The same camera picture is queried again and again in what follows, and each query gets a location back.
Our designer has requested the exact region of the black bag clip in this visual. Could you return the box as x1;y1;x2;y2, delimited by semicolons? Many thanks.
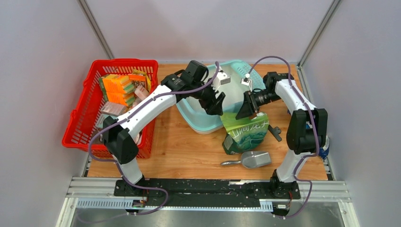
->
268;125;282;142

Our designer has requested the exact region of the orange sponge pack lower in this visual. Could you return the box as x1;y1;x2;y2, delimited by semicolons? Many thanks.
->
106;92;136;106

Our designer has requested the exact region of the blue plastic bag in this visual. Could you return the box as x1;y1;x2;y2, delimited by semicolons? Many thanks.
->
319;136;330;160

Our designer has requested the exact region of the red plastic basket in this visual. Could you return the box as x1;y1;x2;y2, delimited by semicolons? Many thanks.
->
62;59;158;151

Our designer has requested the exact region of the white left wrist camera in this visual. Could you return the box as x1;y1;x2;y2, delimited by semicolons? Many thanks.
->
214;68;231;87

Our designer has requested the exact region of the pink sponge box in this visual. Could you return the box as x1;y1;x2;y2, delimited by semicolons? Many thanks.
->
100;101;127;116

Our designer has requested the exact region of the orange sponge pack upper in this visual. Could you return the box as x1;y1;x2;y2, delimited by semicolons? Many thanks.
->
99;74;135;94

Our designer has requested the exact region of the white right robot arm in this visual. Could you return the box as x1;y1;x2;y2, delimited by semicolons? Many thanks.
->
236;72;328;198

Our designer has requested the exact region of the light blue litter box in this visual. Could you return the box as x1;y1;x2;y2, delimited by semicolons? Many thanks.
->
175;59;267;135

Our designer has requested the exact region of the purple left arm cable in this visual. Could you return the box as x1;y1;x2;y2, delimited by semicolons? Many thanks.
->
88;61;220;217

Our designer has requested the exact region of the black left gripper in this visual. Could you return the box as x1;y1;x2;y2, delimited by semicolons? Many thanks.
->
190;78;226;116

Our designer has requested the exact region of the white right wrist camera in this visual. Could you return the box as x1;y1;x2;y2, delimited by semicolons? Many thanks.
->
241;73;253;90

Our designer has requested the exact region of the orange sponge pack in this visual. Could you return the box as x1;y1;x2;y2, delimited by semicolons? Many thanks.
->
99;74;135;94
106;92;136;106

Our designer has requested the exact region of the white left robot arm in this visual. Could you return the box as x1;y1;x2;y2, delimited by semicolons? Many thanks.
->
101;60;231;196

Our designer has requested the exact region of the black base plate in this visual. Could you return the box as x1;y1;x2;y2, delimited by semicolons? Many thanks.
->
113;178;301;208

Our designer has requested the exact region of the green cat litter bag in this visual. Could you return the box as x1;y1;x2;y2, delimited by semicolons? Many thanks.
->
220;112;270;155

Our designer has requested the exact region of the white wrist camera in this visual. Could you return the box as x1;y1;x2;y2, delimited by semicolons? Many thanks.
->
241;73;253;90
214;68;231;87

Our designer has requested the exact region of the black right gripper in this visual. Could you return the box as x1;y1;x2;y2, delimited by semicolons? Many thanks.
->
236;90;281;120

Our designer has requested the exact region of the teal sponge box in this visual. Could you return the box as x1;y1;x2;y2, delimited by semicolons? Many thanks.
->
95;113;109;129

